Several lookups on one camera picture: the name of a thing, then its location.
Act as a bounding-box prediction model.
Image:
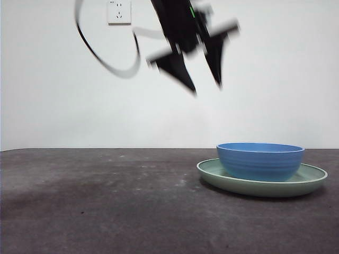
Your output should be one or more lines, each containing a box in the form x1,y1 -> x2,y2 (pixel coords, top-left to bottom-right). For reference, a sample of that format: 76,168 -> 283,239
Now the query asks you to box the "blue ribbed bowl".
216,142 -> 305,183

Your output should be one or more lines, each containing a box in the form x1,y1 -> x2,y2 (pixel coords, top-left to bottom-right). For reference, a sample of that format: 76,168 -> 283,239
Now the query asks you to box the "green shallow plate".
196,158 -> 328,198

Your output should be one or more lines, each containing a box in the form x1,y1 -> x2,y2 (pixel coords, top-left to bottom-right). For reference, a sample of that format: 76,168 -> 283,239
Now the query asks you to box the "white wall socket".
107,0 -> 132,26

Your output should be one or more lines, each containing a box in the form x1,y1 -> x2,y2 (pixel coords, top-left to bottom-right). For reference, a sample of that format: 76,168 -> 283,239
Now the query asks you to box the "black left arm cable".
74,0 -> 165,79

